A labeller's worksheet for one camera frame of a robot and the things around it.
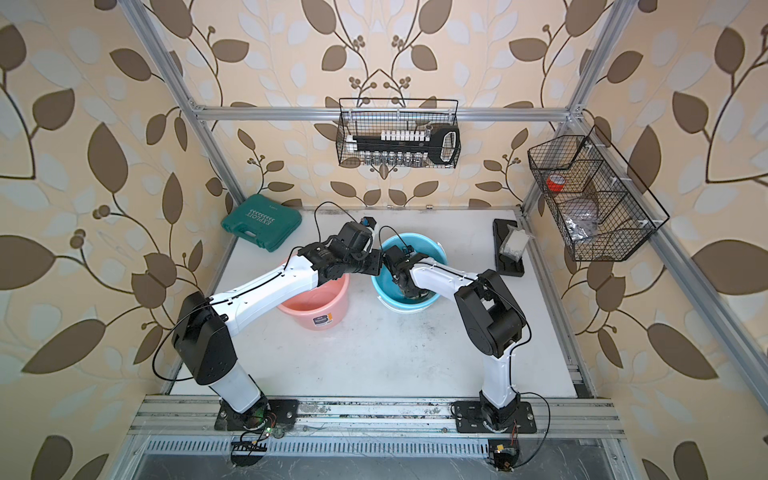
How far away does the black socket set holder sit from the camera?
2.70 ft

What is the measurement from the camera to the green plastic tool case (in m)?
1.10

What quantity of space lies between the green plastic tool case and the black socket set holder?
45cm

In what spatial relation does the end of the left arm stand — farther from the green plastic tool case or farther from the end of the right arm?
the green plastic tool case
